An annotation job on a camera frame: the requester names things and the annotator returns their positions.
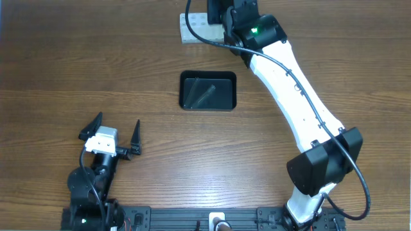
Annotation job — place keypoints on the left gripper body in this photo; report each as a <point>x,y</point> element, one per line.
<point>123,152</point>

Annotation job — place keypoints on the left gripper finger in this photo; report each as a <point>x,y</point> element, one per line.
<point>136,141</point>
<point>91,128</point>

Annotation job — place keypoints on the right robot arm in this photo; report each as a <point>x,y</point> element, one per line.
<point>295,96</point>

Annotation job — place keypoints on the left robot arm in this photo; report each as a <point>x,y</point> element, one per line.
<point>96,179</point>

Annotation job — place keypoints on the clear test tube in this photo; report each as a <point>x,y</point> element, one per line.
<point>192,92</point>
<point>205,95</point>

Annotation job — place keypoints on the black tray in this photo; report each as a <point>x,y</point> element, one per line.
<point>224,96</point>

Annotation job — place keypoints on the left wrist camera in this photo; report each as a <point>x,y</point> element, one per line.
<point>102,141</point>

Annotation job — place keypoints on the mounting rail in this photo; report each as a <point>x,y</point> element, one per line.
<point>180,218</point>

